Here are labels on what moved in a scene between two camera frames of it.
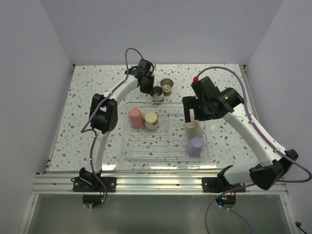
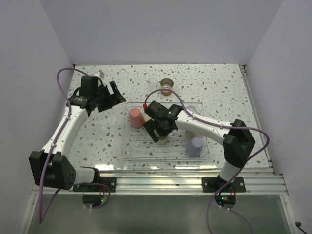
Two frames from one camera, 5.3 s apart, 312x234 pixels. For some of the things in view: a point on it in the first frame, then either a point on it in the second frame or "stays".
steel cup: (158, 94) to (162, 141)
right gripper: (191, 102) to (151, 125)
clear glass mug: (155, 83) stays
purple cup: (194, 146) stays
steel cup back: (166, 85) stays
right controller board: (227, 201) stays
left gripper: (149, 90) to (116, 96)
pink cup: (136, 118) stays
